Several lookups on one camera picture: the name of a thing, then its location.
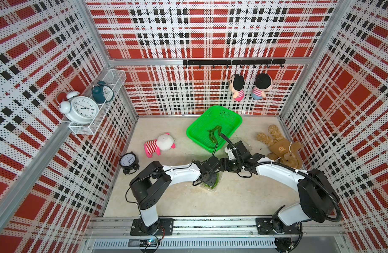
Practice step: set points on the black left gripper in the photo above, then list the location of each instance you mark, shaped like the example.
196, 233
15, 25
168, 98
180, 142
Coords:
212, 181

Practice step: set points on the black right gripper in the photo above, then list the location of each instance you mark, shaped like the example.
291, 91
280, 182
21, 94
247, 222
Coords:
224, 162

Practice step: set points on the clear plastic clamshell with peppers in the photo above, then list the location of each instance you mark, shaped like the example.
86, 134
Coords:
212, 183

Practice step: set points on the small green pepper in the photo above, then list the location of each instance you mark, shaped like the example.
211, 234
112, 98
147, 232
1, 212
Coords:
217, 129
212, 136

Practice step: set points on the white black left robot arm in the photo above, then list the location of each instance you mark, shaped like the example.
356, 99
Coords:
151, 183

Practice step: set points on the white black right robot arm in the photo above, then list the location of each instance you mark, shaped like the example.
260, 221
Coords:
318, 201

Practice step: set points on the green plastic basket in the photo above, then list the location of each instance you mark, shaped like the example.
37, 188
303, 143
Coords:
206, 131

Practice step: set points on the brown teddy bear plush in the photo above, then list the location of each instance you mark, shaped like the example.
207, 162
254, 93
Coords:
281, 149

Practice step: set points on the pink striped white plush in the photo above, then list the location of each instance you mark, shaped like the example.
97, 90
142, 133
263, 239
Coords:
164, 142

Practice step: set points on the hanging doll pink striped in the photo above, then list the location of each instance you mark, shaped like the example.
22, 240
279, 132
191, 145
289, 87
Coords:
236, 85

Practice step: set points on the small black alarm clock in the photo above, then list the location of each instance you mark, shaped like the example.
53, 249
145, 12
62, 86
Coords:
129, 163

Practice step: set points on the hanging doll blue pants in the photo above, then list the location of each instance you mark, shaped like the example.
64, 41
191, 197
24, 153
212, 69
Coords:
263, 83

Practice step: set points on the teal alarm clock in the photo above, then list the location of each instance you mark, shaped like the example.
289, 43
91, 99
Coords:
102, 93

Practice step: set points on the white twin-bell alarm clock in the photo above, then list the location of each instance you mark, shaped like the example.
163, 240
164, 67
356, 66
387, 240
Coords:
79, 109

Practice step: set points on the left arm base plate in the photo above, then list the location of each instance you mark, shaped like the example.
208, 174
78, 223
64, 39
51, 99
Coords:
164, 226

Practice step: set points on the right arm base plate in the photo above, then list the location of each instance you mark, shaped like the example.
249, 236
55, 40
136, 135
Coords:
274, 226

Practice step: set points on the small circuit board with wires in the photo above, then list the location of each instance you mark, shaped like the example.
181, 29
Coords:
144, 244

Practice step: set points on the black hook rail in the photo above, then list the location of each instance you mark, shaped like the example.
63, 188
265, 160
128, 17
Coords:
233, 62

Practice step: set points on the white wire wall shelf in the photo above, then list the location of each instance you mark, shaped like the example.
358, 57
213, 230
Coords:
114, 79

